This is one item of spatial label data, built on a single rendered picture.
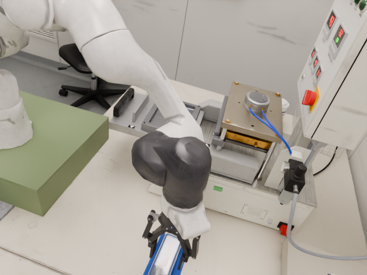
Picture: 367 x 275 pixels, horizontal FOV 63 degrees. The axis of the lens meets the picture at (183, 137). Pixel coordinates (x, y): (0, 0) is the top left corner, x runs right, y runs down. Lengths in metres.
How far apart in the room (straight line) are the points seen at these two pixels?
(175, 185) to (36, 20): 0.42
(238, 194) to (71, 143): 0.60
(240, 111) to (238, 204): 0.32
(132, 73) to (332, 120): 0.51
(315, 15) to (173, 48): 1.11
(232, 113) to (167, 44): 1.81
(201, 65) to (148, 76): 2.01
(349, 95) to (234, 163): 0.36
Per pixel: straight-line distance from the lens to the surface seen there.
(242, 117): 0.92
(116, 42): 0.62
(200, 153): 0.57
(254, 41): 2.50
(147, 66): 0.65
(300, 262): 1.05
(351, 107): 0.83
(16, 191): 1.04
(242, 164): 0.93
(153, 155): 0.60
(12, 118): 1.08
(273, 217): 1.08
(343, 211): 1.35
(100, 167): 1.19
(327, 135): 0.86
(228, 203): 1.05
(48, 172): 1.02
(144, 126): 1.00
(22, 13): 0.68
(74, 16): 0.65
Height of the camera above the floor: 1.60
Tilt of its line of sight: 39 degrees down
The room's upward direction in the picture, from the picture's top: 12 degrees clockwise
